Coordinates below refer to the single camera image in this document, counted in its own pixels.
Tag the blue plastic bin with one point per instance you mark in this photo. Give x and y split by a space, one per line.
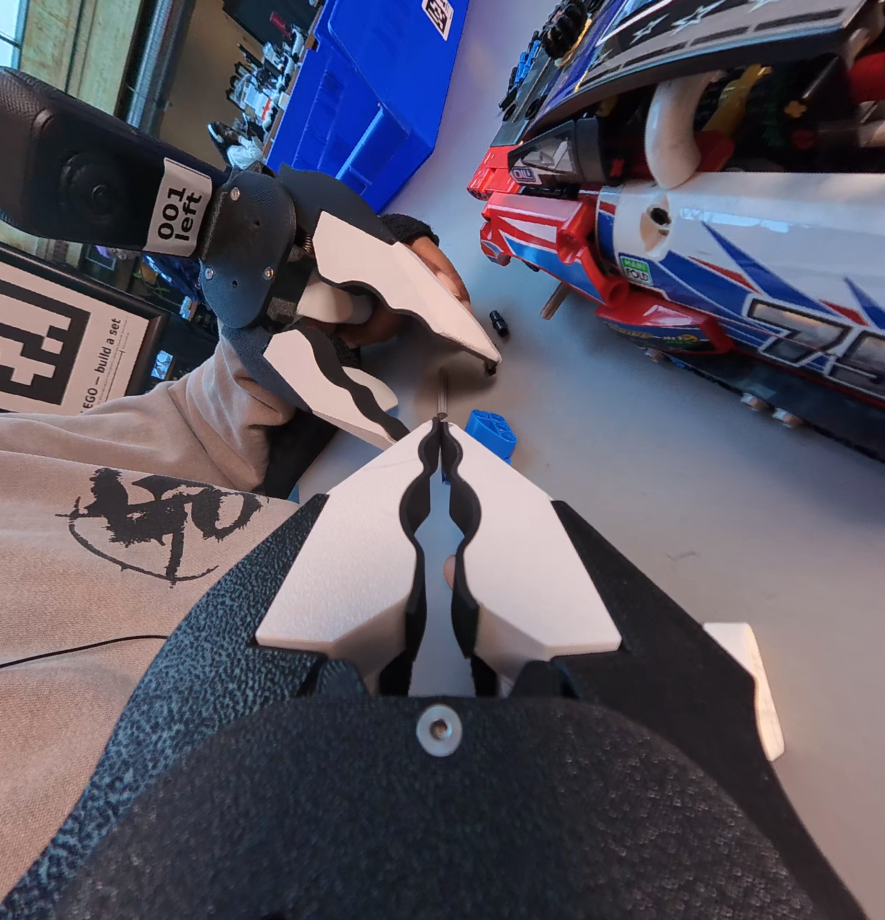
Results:
370 93

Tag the cluttered background desk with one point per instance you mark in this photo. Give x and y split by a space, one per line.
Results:
270 86

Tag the black blue toy brick car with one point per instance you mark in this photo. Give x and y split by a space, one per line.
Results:
737 244

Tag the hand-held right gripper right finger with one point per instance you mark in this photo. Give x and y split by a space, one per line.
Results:
528 575

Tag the small blue lego piece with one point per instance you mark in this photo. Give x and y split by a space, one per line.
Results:
489 431

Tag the thin grey lego axle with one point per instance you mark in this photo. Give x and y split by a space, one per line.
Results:
443 395

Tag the person's left forearm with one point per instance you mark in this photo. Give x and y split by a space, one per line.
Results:
219 424

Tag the person's left hand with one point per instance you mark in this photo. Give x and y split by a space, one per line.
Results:
381 327

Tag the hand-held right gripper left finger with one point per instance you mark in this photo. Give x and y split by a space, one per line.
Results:
341 575

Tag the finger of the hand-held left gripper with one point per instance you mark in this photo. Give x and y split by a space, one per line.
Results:
385 266
306 374

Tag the framed sign with marker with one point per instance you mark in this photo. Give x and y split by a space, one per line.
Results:
25 338

